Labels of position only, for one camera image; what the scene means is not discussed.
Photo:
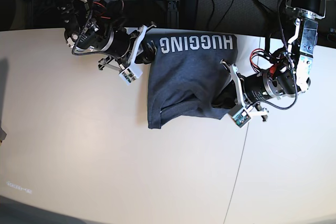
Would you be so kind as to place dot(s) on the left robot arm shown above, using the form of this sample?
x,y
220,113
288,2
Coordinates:
x,y
298,26

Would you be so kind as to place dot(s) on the blue grey T-shirt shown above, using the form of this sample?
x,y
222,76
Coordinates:
x,y
187,75

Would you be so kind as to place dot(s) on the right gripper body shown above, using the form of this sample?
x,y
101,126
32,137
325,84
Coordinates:
x,y
120,45

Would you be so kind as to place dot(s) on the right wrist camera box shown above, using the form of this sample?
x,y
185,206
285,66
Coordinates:
x,y
130,74

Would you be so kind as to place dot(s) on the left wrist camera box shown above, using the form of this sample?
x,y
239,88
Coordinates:
x,y
239,115

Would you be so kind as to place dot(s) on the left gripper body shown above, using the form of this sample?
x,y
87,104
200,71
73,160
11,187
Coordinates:
x,y
261,87

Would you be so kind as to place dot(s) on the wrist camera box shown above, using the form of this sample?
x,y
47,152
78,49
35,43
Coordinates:
x,y
239,115
130,74

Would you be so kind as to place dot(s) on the black power adapter brick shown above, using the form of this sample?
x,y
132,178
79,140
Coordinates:
x,y
188,14

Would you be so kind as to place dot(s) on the black tripod stand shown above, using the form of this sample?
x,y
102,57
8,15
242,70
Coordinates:
x,y
252,17

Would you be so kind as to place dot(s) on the aluminium table leg profile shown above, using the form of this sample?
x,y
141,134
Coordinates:
x,y
173,16

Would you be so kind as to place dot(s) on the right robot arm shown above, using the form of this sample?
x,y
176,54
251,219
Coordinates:
x,y
97,27

